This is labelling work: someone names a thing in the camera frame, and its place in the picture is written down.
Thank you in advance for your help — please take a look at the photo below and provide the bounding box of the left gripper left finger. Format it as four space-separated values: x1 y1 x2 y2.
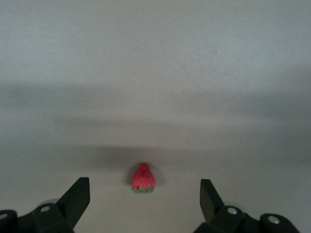
0 177 91 233

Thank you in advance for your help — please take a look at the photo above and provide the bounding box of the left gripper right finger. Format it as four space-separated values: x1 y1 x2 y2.
193 179 304 233

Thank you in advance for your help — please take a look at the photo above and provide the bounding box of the red toy strawberry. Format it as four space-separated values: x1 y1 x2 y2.
130 162 156 194

